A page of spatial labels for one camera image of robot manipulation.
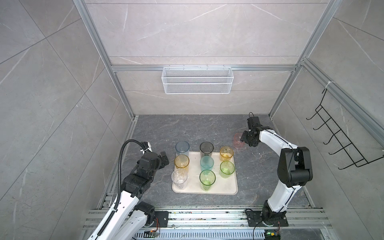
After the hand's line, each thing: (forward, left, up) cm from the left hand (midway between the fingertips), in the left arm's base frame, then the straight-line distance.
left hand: (157, 152), depth 76 cm
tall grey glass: (+5, -27, -7) cm, 28 cm away
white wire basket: (+49, -21, +10) cm, 55 cm away
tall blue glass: (+13, -12, -18) cm, 25 cm away
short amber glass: (+7, -41, -16) cm, 45 cm away
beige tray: (-13, -34, -18) cm, 41 cm away
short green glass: (-3, -39, -17) cm, 43 cm away
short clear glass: (-6, -10, -20) cm, 23 cm away
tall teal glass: (+1, -27, -17) cm, 32 cm away
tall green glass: (-13, -25, -5) cm, 29 cm away
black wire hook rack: (-14, -85, +14) cm, 88 cm away
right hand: (+16, -54, -12) cm, 58 cm away
